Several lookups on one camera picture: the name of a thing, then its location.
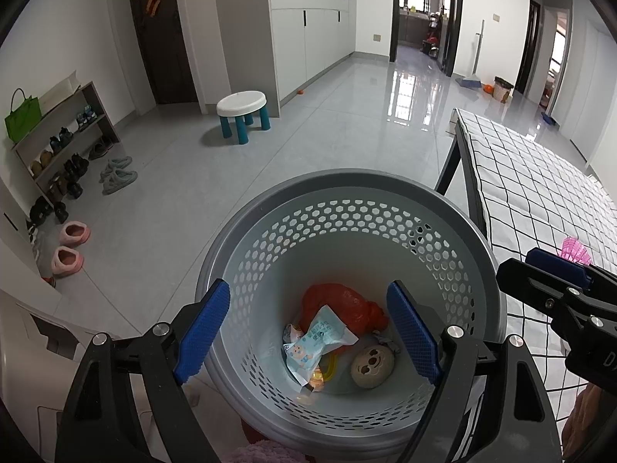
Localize shoe rack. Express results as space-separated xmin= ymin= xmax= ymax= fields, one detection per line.
xmin=10 ymin=81 xmax=120 ymax=208

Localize yellow plastic ring lid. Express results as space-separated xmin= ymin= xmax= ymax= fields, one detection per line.
xmin=318 ymin=351 xmax=339 ymax=382

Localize white stool teal legs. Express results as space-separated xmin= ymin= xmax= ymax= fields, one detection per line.
xmin=216 ymin=91 xmax=271 ymax=144

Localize pink slipper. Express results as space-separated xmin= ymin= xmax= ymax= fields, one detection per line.
xmin=59 ymin=221 xmax=91 ymax=248
xmin=51 ymin=246 xmax=84 ymax=278

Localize pink stool under basket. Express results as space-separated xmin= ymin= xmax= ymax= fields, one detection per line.
xmin=226 ymin=421 xmax=309 ymax=463

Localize grey perforated laundry basket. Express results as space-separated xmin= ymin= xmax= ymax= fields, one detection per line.
xmin=198 ymin=169 xmax=506 ymax=461

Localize pink snack wrapper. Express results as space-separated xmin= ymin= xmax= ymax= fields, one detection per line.
xmin=304 ymin=367 xmax=325 ymax=393

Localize small trash bin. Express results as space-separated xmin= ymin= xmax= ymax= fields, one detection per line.
xmin=492 ymin=76 xmax=514 ymax=103

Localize dark grey cloth scrap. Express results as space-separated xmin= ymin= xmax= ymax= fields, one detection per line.
xmin=372 ymin=331 xmax=401 ymax=355

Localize baby wipes packet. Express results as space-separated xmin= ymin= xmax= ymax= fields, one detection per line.
xmin=282 ymin=305 xmax=359 ymax=387

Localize beige plush monkey face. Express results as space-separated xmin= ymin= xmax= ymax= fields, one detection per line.
xmin=349 ymin=345 xmax=395 ymax=390

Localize red plastic bag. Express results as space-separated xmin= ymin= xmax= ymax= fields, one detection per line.
xmin=299 ymin=283 xmax=389 ymax=338

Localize grey sideboard cabinet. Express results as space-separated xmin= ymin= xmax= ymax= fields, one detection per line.
xmin=216 ymin=0 xmax=354 ymax=117

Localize pink plastic fan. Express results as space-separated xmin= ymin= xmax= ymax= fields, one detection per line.
xmin=558 ymin=236 xmax=592 ymax=265

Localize green handbag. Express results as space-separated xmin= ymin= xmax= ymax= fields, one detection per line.
xmin=4 ymin=88 xmax=42 ymax=143

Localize grey sneakers pair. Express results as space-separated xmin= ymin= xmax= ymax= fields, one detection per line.
xmin=99 ymin=156 xmax=138 ymax=196

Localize pink slipper near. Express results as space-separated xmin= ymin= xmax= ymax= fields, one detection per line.
xmin=51 ymin=246 xmax=84 ymax=278

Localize white checkered mattress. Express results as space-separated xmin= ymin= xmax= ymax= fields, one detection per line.
xmin=452 ymin=109 xmax=616 ymax=456

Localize blue dustpan with broom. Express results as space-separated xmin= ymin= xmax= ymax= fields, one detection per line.
xmin=456 ymin=20 xmax=485 ymax=90

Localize pink slipper far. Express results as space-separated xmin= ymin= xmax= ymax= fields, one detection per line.
xmin=59 ymin=221 xmax=91 ymax=248

